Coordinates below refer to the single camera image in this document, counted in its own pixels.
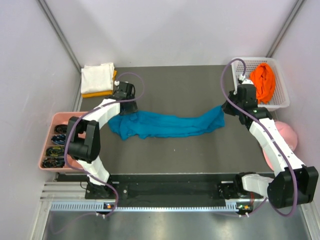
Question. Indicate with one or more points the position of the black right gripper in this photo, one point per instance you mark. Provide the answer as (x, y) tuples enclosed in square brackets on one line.
[(225, 107)]

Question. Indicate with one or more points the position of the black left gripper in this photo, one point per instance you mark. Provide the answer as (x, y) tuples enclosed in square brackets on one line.
[(132, 109)]

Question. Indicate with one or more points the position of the blue t shirt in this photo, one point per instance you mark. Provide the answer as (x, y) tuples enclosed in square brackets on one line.
[(146, 124)]

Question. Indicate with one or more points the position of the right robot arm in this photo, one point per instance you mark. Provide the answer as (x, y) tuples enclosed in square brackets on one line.
[(294, 183)]

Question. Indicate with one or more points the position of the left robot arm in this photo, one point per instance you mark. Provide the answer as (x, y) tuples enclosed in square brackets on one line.
[(83, 140)]

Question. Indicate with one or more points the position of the orange crumpled t shirt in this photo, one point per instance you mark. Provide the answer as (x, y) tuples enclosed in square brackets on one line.
[(264, 81)]

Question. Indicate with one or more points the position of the yellow folded t shirt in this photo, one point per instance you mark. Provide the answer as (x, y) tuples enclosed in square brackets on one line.
[(100, 94)]

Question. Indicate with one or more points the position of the white folded t shirt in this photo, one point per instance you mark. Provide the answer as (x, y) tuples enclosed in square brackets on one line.
[(105, 67)]

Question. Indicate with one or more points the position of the white perforated plastic basket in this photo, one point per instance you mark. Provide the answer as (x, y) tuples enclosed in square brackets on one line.
[(280, 98)]

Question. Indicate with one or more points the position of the pink cap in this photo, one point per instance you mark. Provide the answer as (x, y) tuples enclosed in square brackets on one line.
[(288, 134)]

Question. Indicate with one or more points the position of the pink compartment tray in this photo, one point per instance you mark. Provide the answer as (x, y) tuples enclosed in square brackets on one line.
[(52, 158)]

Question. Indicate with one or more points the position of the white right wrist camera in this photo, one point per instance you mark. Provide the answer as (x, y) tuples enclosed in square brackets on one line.
[(243, 80)]

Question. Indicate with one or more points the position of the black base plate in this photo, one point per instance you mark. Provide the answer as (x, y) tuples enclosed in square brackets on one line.
[(222, 179)]

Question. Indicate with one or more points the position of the grey slotted cable duct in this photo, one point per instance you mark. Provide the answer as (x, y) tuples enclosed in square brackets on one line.
[(91, 206)]

